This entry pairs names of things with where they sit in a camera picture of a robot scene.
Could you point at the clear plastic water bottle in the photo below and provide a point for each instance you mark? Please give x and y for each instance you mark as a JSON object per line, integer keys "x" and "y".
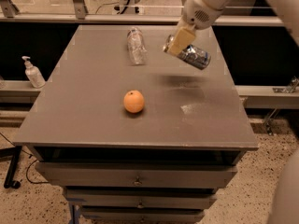
{"x": 136, "y": 46}

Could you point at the orange fruit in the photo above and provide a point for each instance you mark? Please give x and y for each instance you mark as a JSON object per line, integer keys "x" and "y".
{"x": 133, "y": 101}

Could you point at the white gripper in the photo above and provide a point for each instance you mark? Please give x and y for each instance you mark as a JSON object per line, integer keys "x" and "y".
{"x": 199, "y": 13}

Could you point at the black stand leg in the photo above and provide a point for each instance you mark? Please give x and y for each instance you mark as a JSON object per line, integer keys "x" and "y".
{"x": 14, "y": 154}

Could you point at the white pump sanitizer bottle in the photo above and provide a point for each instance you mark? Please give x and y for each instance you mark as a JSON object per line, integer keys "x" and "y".
{"x": 33, "y": 73}

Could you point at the silver blue redbull can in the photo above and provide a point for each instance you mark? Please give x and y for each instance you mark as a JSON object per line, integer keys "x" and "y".
{"x": 195, "y": 57}

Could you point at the metal rail bracket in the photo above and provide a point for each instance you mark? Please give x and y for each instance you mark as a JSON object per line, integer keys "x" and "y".
{"x": 285, "y": 98}

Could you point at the grey drawer cabinet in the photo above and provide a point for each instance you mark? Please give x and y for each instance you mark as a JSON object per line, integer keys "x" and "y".
{"x": 161, "y": 165}

